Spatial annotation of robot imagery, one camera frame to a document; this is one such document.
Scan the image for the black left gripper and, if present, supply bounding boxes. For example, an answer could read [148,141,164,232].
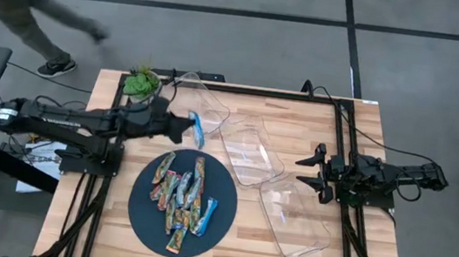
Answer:
[125,93,199,146]

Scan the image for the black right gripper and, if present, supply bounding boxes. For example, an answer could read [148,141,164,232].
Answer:
[290,139,349,207]

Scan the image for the blue granola bar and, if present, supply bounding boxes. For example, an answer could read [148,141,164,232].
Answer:
[192,195,220,240]
[173,170,194,209]
[183,110,210,151]

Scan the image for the green orange granola bar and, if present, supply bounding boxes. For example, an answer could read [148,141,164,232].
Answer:
[191,155,209,196]
[187,193,205,233]
[172,207,193,231]
[164,221,191,257]
[151,148,178,187]
[161,194,179,237]
[182,175,203,212]

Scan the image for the red granola bar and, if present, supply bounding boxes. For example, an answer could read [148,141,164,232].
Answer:
[155,168,184,213]
[148,182,165,203]

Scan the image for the black power strip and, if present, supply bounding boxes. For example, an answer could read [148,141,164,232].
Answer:
[151,65,227,85]

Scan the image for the green succulent in patterned pot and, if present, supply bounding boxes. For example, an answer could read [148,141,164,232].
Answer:
[120,56,165,107]

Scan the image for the round dark woven placemat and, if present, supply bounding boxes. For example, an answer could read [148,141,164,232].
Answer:
[121,141,245,257]

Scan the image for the white paper sheets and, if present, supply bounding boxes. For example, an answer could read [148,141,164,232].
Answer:
[14,136,67,199]

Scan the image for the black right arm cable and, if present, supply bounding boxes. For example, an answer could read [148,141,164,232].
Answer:
[294,78,449,167]

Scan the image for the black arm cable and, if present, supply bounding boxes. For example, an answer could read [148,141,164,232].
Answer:
[294,78,449,167]
[32,92,88,113]

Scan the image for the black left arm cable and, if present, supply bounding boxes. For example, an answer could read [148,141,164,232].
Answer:
[32,92,88,113]

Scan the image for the black floor cable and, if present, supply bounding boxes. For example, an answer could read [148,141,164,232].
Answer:
[3,60,96,96]

